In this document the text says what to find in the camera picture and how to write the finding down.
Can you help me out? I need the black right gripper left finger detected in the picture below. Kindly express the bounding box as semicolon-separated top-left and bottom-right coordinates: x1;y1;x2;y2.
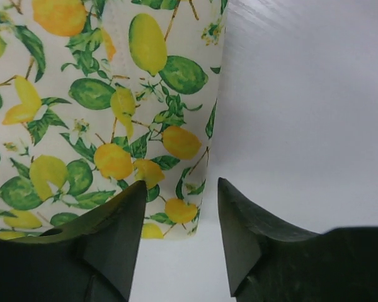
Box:
0;181;147;301

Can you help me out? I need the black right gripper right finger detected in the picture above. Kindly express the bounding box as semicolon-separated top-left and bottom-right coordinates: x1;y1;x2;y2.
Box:
217;178;378;301

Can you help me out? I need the lemon print skirt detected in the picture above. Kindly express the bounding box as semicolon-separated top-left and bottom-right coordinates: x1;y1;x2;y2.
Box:
0;1;227;240

